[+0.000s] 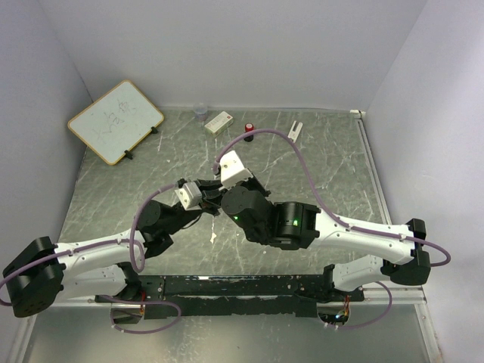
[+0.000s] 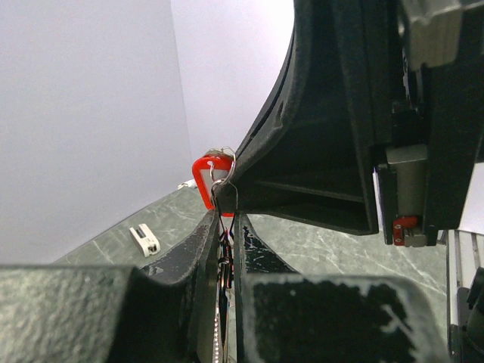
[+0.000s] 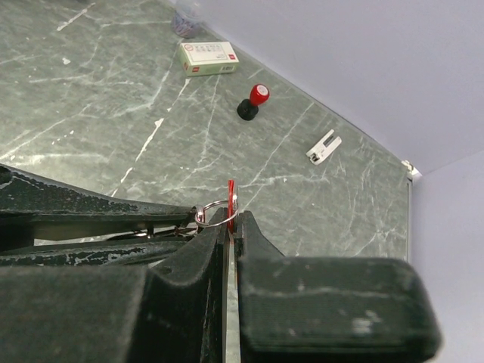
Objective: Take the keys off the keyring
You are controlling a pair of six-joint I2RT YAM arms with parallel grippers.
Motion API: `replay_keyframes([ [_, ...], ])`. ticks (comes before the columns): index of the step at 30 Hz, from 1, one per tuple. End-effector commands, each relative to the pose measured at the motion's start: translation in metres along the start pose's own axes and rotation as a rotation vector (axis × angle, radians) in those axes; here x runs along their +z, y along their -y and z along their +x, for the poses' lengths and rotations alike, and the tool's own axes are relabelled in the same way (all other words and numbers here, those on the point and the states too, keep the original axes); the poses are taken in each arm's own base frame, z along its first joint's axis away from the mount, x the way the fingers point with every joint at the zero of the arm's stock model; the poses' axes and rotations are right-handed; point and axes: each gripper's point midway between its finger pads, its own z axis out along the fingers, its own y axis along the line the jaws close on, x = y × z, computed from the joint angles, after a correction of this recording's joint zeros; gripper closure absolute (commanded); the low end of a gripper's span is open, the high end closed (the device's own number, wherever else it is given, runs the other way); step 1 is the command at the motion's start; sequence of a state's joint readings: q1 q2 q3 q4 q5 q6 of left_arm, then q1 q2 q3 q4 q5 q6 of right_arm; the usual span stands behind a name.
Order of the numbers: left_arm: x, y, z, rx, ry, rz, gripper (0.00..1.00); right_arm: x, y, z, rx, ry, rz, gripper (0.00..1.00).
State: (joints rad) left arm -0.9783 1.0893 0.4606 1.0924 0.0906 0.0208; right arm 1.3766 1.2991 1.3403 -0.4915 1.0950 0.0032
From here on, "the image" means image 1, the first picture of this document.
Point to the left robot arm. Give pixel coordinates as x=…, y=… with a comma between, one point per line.
x=46, y=272

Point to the clear plastic cup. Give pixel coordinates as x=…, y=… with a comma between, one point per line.
x=200, y=111

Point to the small whiteboard yellow frame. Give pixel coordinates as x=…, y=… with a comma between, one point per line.
x=117, y=121

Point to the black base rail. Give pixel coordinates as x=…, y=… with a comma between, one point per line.
x=199, y=295

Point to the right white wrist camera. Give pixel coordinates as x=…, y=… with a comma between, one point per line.
x=232, y=170

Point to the left whiteboard stand foot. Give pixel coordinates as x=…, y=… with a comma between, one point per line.
x=128, y=154

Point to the small white green box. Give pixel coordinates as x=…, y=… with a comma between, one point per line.
x=219, y=124

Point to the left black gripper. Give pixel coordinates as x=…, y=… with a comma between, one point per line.
x=212, y=197

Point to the white usb adapter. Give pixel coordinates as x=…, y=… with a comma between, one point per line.
x=295, y=130

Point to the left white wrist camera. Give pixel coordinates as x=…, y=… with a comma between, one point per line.
x=189, y=195

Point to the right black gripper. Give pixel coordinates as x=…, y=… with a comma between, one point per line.
x=252, y=181

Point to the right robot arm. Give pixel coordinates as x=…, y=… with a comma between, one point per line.
x=389, y=251

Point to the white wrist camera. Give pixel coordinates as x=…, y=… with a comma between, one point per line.
x=232, y=170
x=189, y=195

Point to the red black stamp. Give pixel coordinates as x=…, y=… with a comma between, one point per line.
x=248, y=128

